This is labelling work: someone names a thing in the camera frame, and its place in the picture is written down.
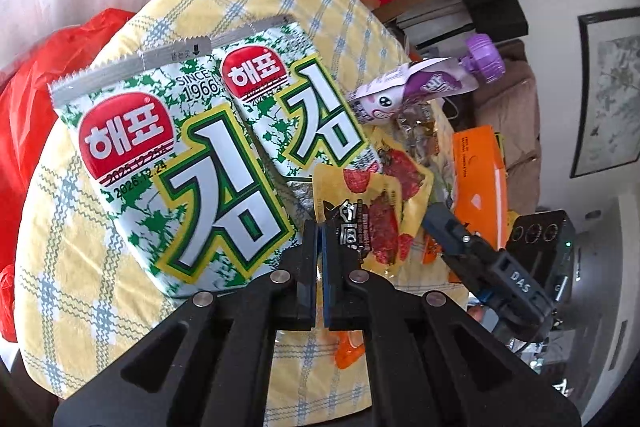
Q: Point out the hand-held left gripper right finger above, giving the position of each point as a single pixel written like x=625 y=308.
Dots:
x=330 y=272

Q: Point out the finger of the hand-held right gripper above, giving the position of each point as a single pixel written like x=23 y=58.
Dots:
x=447 y=227

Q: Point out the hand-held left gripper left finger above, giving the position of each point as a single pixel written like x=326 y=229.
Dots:
x=310 y=267

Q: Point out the yellow meat snack packet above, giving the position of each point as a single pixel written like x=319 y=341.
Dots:
x=400 y=177

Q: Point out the orange box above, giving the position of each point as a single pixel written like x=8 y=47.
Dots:
x=480 y=187

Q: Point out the orange jelly packet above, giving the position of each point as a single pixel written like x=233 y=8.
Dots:
x=347 y=349

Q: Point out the clear wrapped candy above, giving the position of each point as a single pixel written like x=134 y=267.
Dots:
x=417 y=127

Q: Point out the brown sofa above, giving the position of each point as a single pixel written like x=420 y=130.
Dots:
x=520 y=107

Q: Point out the purple capped drink pouch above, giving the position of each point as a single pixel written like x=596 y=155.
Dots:
x=430 y=82

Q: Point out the green white seaweed packet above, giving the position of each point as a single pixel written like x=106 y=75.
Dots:
x=300 y=107
x=150 y=187

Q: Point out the red plastic bag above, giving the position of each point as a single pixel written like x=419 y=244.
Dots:
x=30 y=107

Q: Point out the framed wall picture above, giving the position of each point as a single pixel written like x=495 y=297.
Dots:
x=610 y=97

